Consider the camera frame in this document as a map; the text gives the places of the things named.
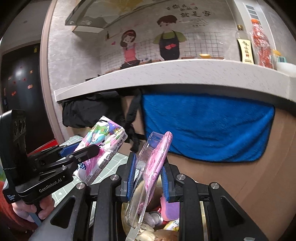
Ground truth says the purple pink sponge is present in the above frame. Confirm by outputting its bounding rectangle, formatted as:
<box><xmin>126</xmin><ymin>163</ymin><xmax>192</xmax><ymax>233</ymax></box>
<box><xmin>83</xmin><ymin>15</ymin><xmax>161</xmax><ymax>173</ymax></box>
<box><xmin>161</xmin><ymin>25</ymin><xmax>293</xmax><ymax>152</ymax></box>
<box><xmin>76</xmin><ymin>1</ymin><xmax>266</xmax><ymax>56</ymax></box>
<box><xmin>160</xmin><ymin>196</ymin><xmax>180</xmax><ymax>221</ymax></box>

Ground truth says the pink toothbrush blister pack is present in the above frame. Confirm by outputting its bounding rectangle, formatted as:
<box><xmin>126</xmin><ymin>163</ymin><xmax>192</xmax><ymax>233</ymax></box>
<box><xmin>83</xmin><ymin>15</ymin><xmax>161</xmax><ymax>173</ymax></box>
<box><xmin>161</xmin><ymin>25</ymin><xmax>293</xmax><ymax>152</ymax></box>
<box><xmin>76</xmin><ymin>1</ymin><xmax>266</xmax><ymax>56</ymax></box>
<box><xmin>125</xmin><ymin>131</ymin><xmax>173</xmax><ymax>240</ymax></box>

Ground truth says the pink tissue pack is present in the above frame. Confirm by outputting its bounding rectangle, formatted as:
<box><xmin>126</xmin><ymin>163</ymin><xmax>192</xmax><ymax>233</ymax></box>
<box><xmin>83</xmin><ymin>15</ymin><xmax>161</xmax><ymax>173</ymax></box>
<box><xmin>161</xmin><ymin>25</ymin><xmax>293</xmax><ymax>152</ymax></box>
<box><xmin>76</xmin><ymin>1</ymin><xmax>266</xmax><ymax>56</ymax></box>
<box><xmin>74</xmin><ymin>116</ymin><xmax>127</xmax><ymax>184</ymax></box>

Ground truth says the red drink can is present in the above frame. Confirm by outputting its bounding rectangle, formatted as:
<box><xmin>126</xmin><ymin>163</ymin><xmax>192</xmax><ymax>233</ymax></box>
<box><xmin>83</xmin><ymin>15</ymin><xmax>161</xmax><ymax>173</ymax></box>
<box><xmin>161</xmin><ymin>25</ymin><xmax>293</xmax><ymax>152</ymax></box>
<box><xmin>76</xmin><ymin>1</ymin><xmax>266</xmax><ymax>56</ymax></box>
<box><xmin>148</xmin><ymin>207</ymin><xmax>164</xmax><ymax>227</ymax></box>

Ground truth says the yellow snack wrapper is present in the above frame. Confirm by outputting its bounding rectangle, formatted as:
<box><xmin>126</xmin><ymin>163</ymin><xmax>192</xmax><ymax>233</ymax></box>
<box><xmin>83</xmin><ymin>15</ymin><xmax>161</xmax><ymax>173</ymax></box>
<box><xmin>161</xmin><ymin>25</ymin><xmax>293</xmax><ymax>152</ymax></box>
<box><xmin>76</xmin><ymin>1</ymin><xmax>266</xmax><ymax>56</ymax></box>
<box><xmin>164</xmin><ymin>219</ymin><xmax>179</xmax><ymax>232</ymax></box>

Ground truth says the person's left hand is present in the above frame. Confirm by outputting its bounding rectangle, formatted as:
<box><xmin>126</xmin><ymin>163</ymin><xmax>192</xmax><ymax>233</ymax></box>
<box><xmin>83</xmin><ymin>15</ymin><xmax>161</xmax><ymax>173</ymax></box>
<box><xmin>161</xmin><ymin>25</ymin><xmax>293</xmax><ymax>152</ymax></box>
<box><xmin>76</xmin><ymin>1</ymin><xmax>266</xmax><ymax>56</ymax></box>
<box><xmin>12</xmin><ymin>195</ymin><xmax>55</xmax><ymax>222</ymax></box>

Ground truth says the green checked table mat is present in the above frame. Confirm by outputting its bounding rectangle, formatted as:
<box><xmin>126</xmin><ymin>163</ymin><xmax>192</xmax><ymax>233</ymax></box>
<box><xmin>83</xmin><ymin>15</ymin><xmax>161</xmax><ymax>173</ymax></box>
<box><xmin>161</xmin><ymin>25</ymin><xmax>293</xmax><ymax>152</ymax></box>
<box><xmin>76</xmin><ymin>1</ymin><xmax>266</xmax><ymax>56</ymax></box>
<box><xmin>52</xmin><ymin>135</ymin><xmax>128</xmax><ymax>225</ymax></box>

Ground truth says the black hanging apron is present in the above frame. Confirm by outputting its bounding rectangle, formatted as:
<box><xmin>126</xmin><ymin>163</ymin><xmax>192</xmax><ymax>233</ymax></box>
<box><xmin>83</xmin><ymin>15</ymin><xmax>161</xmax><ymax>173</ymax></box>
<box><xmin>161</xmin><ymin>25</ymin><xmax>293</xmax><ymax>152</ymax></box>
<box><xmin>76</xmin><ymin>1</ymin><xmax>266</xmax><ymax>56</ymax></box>
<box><xmin>61</xmin><ymin>89</ymin><xmax>145</xmax><ymax>153</ymax></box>

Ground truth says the dark door with magnets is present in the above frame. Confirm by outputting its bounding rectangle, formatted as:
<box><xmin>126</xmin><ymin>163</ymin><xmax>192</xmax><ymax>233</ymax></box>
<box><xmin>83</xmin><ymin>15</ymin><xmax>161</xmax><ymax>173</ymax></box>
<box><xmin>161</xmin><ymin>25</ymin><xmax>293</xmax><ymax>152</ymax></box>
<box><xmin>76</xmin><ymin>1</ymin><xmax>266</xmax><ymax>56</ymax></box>
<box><xmin>1</xmin><ymin>43</ymin><xmax>55</xmax><ymax>154</ymax></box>

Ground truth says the blue hanging towel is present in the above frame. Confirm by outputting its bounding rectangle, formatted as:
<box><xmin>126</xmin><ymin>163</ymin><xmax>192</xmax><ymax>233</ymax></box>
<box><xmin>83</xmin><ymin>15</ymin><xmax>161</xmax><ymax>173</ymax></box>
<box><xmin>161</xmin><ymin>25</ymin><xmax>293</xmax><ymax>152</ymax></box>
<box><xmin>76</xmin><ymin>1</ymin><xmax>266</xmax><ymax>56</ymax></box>
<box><xmin>142</xmin><ymin>93</ymin><xmax>275</xmax><ymax>163</ymax></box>

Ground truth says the grey stone countertop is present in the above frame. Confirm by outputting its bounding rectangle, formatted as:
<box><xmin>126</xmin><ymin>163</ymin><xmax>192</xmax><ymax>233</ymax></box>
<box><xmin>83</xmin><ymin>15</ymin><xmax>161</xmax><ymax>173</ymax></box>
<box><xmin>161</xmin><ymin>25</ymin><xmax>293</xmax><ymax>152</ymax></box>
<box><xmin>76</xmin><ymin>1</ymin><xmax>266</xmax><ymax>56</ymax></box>
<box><xmin>54</xmin><ymin>59</ymin><xmax>295</xmax><ymax>102</ymax></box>

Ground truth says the steel range hood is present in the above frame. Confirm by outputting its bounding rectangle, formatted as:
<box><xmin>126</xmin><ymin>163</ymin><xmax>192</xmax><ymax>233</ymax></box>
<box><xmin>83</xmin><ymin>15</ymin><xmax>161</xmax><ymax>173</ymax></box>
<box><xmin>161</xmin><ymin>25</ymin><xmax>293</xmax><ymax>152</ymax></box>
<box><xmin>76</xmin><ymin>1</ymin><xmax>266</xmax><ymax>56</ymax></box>
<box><xmin>65</xmin><ymin>0</ymin><xmax>161</xmax><ymax>30</ymax></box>

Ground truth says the bottle of red chillies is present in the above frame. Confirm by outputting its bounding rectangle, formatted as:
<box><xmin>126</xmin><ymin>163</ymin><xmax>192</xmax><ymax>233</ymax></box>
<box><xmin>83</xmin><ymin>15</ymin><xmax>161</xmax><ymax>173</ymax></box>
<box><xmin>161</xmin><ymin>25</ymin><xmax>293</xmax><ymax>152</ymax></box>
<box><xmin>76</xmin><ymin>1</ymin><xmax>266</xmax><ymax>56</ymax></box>
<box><xmin>251</xmin><ymin>19</ymin><xmax>273</xmax><ymax>68</ymax></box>

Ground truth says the clear oil bottle yellow label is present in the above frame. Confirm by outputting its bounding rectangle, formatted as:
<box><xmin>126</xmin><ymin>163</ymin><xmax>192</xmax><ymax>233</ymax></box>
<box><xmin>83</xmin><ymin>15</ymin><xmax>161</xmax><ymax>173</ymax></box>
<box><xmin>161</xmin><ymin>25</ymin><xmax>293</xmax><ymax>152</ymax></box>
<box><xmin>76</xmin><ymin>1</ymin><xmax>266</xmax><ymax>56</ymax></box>
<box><xmin>236</xmin><ymin>25</ymin><xmax>254</xmax><ymax>65</ymax></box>

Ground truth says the cartoon couple wall sticker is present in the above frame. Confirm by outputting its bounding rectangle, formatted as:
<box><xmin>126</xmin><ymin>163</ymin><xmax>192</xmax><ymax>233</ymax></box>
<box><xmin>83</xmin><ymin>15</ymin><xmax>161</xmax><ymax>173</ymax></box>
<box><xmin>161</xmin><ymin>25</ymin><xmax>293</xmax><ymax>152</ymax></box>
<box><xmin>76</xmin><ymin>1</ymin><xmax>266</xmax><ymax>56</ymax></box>
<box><xmin>107</xmin><ymin>3</ymin><xmax>218</xmax><ymax>71</ymax></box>

